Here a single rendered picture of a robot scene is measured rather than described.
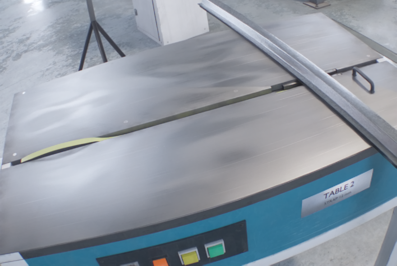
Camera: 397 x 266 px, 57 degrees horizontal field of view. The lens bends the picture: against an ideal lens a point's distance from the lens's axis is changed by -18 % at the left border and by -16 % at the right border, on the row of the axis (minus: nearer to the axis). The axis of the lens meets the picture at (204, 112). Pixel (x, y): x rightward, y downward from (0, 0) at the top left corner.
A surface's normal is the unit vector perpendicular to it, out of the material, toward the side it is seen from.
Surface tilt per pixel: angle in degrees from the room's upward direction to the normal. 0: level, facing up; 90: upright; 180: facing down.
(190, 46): 0
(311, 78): 75
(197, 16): 90
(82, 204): 0
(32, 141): 0
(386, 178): 90
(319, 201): 90
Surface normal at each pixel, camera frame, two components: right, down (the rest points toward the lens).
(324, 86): -0.92, 0.10
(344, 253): -0.14, -0.82
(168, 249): 0.29, 0.51
